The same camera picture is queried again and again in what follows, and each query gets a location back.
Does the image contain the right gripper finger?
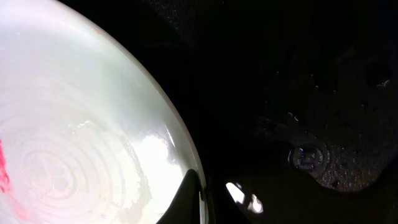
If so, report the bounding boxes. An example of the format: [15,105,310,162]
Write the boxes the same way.
[157,169,202,224]

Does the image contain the light blue plate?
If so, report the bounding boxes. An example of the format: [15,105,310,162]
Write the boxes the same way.
[1,1,210,223]

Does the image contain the round black tray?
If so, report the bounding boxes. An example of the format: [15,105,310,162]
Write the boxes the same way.
[67,1,397,223]

